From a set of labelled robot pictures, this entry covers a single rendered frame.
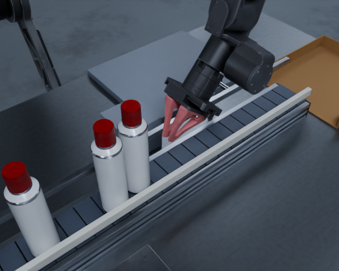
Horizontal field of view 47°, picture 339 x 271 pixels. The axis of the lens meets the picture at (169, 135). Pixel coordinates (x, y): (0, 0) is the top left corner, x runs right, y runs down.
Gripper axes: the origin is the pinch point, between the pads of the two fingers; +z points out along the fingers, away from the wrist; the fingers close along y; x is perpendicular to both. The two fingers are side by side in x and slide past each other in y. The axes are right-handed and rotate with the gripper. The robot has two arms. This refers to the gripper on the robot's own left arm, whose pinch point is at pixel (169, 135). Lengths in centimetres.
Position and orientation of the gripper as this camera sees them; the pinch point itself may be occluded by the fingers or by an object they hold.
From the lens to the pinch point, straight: 72.3
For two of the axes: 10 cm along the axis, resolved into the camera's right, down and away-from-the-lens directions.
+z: -5.0, 8.3, 2.2
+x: 5.8, 1.3, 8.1
